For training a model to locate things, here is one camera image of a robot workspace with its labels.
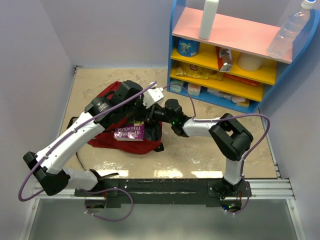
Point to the white paper roll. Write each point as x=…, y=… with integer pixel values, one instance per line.
x=249, y=62

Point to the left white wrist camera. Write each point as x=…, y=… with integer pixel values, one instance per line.
x=152, y=96

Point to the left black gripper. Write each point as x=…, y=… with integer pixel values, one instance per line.
x=143, y=109

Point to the purple spine book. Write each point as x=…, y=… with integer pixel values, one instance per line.
x=133, y=131

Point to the white wrapped packs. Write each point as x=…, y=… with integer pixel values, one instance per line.
x=237, y=100

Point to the blue wooden shelf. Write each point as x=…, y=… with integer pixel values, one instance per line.
x=240, y=36

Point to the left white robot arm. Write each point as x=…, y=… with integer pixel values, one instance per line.
x=48, y=164

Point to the red snack box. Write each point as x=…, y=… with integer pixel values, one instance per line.
x=224, y=59

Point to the yellow snack bag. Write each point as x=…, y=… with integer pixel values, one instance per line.
x=184, y=69

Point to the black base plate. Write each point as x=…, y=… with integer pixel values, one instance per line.
x=211, y=192

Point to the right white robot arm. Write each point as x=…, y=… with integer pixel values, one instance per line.
x=230, y=136

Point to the red backpack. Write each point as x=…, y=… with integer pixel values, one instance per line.
x=140, y=145

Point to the red flat box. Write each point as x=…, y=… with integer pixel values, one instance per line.
x=241, y=80

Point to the white bottle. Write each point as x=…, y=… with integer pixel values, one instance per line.
x=208, y=17

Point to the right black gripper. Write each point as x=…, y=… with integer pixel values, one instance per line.
x=150, y=118

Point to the pink tissue pack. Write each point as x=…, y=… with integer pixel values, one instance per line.
x=193, y=89

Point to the blue round tin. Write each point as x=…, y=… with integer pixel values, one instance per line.
x=187, y=48

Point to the aluminium rail frame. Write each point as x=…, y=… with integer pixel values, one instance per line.
x=271, y=214

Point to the clear plastic water bottle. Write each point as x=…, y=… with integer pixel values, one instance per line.
x=289, y=30

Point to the teal tissue pack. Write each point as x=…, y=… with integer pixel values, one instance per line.
x=176, y=85

